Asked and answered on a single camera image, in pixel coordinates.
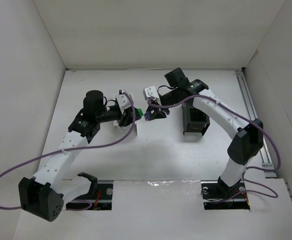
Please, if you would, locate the black two-cell container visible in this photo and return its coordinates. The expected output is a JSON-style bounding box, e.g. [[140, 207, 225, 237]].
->
[[181, 103, 210, 135]]

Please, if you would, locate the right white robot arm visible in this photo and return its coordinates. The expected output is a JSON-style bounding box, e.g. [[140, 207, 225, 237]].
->
[[143, 67, 263, 197]]

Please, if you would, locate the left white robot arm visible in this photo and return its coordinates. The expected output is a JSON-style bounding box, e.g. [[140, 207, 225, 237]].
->
[[18, 90, 137, 222]]

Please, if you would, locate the white two-cell container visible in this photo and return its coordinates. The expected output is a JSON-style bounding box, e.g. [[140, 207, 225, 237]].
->
[[112, 92, 138, 137]]

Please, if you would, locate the white foam front board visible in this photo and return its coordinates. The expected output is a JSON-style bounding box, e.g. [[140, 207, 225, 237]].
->
[[14, 179, 292, 240]]

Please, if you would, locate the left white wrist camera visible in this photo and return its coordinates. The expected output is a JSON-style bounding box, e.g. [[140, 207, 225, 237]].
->
[[113, 90, 132, 114]]

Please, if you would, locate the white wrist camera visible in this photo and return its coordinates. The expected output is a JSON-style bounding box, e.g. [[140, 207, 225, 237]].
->
[[143, 86, 161, 105], [113, 90, 132, 114]]

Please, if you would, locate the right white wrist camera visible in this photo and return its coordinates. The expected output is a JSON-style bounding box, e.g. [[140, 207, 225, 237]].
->
[[143, 86, 161, 105]]

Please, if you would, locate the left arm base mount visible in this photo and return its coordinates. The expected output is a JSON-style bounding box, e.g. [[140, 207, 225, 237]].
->
[[66, 181, 114, 211]]

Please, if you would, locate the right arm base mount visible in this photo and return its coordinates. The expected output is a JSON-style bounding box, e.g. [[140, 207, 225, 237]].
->
[[200, 181, 250, 210]]

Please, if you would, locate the aluminium rail right side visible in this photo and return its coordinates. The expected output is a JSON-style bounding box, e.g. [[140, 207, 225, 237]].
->
[[235, 68, 274, 170]]

